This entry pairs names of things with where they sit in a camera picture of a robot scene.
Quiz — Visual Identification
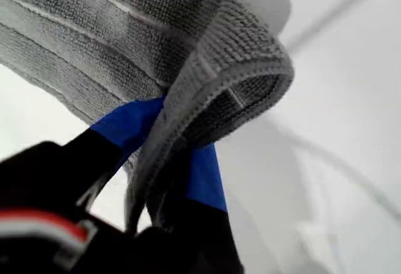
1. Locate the red and white wire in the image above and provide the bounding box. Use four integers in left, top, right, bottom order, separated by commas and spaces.
0, 208, 89, 250

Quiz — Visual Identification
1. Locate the grey striped towel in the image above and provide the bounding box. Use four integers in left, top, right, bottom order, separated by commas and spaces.
0, 0, 296, 234

